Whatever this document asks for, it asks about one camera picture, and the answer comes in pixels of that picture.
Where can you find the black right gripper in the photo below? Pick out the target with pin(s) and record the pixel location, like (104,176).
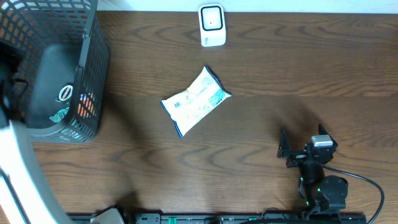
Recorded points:
(284,147)

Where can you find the cream snack bag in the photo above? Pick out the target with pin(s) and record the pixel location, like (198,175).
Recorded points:
(190,106)

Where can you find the green Zam-Buk ointment box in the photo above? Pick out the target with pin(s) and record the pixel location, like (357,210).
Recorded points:
(65,94)

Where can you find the teal white tissue packet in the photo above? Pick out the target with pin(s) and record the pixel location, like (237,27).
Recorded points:
(58,116)

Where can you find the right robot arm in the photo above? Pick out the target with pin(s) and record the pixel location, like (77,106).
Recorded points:
(324,195)

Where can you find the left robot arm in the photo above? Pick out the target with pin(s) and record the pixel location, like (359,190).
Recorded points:
(30,198)

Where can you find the white barcode scanner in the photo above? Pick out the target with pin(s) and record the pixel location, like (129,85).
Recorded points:
(212,25)

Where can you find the orange snack packet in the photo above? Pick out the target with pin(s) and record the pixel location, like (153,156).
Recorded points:
(86,107)

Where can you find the grey plastic mesh basket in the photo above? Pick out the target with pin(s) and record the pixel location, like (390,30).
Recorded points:
(54,61)

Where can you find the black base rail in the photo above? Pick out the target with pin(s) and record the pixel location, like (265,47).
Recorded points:
(271,217)

